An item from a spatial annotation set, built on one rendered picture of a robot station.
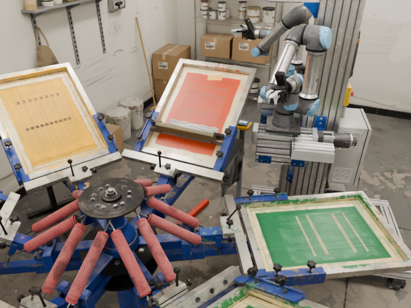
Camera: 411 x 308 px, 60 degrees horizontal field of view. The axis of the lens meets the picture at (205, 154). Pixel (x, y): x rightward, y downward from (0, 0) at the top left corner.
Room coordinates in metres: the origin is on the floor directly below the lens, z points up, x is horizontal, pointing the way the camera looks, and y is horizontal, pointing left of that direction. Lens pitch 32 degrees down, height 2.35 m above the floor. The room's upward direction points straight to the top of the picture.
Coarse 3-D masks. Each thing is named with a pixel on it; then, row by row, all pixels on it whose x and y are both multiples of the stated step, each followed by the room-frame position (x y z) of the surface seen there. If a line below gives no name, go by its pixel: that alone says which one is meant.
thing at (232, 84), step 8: (216, 80) 2.40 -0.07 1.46; (224, 80) 2.39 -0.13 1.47; (232, 80) 2.37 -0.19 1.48; (224, 88) 2.33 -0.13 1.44; (232, 88) 2.31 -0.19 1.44; (232, 96) 2.25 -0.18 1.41; (224, 104) 2.21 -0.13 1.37; (224, 112) 2.15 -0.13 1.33; (224, 120) 2.10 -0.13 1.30; (192, 144) 1.99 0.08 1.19; (200, 144) 1.97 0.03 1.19; (208, 144) 1.96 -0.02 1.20; (192, 152) 1.93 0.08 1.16; (200, 152) 1.92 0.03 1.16; (208, 152) 1.91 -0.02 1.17
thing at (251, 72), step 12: (180, 60) 2.58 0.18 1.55; (192, 60) 2.56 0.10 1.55; (180, 72) 2.53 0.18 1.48; (240, 72) 2.40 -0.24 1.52; (252, 72) 2.35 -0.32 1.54; (168, 84) 2.41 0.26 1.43; (252, 84) 2.30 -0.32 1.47; (168, 96) 2.34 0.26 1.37; (156, 108) 2.25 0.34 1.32; (240, 108) 2.12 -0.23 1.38; (144, 144) 2.02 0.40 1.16; (168, 156) 1.90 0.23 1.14; (180, 156) 1.89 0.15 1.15
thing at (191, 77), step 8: (184, 80) 2.46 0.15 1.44; (192, 80) 2.45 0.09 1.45; (200, 80) 2.43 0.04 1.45; (208, 80) 2.42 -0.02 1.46; (184, 88) 2.40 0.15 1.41; (176, 104) 2.29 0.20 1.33; (176, 112) 2.23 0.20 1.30; (168, 120) 2.18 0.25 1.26; (184, 120) 2.16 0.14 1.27; (160, 136) 2.08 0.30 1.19; (168, 136) 2.07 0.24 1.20; (176, 136) 2.06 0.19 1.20; (160, 144) 2.03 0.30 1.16; (168, 144) 2.02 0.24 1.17; (176, 144) 2.01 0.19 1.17; (184, 144) 2.00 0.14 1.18
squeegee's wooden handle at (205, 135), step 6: (156, 126) 2.07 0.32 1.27; (162, 126) 2.04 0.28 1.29; (168, 126) 2.02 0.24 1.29; (174, 126) 2.01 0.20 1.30; (180, 126) 2.01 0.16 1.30; (174, 132) 2.03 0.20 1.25; (180, 132) 2.00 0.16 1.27; (186, 132) 1.97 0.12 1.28; (192, 132) 1.95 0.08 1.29; (198, 132) 1.94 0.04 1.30; (204, 132) 1.94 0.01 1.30; (198, 138) 1.97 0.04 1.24; (204, 138) 1.94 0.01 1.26; (210, 138) 1.91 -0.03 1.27; (216, 138) 1.95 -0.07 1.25
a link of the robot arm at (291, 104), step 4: (292, 96) 1.81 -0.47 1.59; (296, 96) 1.82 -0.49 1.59; (288, 100) 1.82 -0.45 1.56; (292, 100) 1.81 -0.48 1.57; (296, 100) 1.82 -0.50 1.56; (284, 104) 1.84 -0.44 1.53; (288, 104) 1.82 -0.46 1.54; (292, 104) 1.81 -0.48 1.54; (296, 104) 1.82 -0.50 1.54; (284, 108) 1.83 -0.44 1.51; (288, 108) 1.82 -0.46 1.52; (292, 108) 1.81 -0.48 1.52
